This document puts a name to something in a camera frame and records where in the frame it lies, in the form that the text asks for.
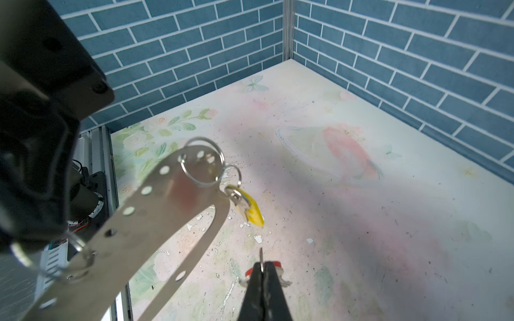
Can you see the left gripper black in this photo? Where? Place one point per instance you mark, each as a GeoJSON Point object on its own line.
{"type": "Point", "coordinates": [49, 85]}

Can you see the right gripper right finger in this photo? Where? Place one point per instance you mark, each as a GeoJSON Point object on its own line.
{"type": "Point", "coordinates": [275, 306]}

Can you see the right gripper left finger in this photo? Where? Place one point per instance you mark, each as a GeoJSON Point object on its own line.
{"type": "Point", "coordinates": [252, 305]}

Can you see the key with red tag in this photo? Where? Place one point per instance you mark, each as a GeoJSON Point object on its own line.
{"type": "Point", "coordinates": [244, 282]}

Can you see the key with yellow tag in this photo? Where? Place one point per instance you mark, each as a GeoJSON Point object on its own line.
{"type": "Point", "coordinates": [245, 204]}

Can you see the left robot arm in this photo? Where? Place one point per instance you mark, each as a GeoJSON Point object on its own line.
{"type": "Point", "coordinates": [49, 85]}

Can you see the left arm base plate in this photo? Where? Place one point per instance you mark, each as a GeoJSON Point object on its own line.
{"type": "Point", "coordinates": [94, 216]}

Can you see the left corner aluminium post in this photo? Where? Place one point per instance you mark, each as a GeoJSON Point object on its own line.
{"type": "Point", "coordinates": [287, 29]}

